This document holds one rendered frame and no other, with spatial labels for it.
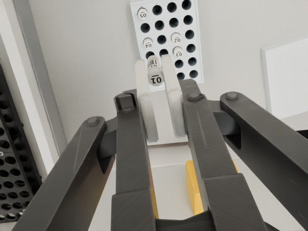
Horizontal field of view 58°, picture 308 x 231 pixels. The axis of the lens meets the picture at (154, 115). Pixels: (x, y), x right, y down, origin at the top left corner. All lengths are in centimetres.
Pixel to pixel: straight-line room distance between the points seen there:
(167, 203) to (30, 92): 24
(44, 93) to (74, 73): 11
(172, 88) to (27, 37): 21
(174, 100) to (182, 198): 29
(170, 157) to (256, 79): 20
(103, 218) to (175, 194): 11
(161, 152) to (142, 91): 37
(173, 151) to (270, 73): 21
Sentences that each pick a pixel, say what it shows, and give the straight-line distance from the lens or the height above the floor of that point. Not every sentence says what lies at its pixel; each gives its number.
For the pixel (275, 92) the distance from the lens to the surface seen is 49.
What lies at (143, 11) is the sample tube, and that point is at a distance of 36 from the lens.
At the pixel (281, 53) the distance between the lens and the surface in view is 46.
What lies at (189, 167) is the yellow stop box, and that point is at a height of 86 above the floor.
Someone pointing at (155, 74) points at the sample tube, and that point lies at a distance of 21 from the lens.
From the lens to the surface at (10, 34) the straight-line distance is 30.
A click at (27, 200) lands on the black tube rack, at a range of 41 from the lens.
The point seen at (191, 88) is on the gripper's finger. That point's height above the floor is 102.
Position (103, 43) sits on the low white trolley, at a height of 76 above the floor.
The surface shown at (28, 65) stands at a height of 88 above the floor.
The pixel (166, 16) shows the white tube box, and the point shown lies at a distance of 38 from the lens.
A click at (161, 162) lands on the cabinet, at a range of 49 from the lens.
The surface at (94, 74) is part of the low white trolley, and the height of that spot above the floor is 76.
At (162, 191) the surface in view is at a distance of 44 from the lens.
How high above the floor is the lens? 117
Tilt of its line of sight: 61 degrees down
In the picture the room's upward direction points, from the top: 172 degrees clockwise
